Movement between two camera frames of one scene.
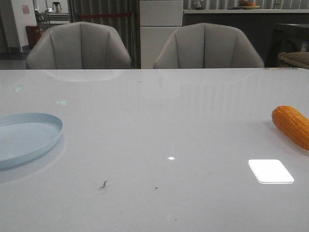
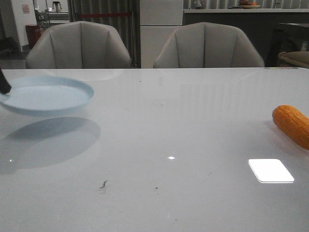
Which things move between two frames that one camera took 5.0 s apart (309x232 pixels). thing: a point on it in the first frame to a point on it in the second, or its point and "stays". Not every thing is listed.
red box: [34, 34] stays
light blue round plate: [23, 135] to [46, 95]
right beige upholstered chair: [206, 46] stays
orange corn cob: [293, 124] stays
